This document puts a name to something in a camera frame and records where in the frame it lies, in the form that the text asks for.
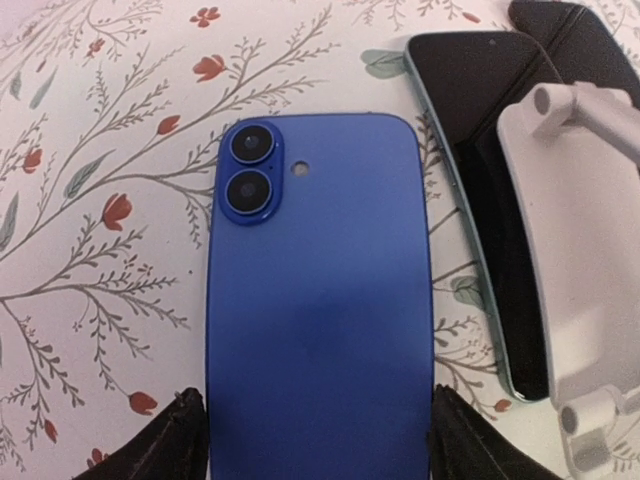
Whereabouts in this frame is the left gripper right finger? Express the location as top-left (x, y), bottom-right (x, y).
top-left (430, 384), bottom-right (558, 480)

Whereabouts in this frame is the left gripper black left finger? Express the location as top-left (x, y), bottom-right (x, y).
top-left (78, 387), bottom-right (208, 479)

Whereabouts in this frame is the blue phone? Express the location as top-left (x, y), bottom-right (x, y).
top-left (206, 113), bottom-right (434, 479)

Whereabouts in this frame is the white grey phone stand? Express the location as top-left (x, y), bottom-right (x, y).
top-left (497, 82), bottom-right (639, 479)

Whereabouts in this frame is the black phone teal edge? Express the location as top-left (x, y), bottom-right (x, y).
top-left (405, 30), bottom-right (562, 402)

